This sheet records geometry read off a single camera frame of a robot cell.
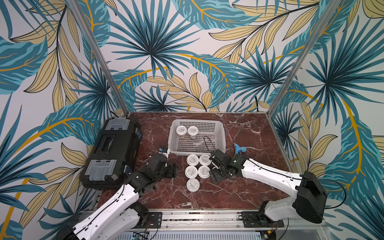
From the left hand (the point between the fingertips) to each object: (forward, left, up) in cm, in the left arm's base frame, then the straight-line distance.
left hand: (171, 167), depth 78 cm
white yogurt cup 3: (+7, -11, -6) cm, 14 cm away
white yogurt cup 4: (0, -10, -5) cm, 11 cm away
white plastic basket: (+29, -24, -12) cm, 40 cm away
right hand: (-1, -25, -5) cm, 25 cm away
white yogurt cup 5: (0, -17, -6) cm, 18 cm away
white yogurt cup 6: (-7, -11, -7) cm, 15 cm away
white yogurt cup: (+27, -3, -4) cm, 28 cm away
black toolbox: (+8, +30, +3) cm, 31 cm away
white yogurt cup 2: (+27, -11, -4) cm, 29 cm away
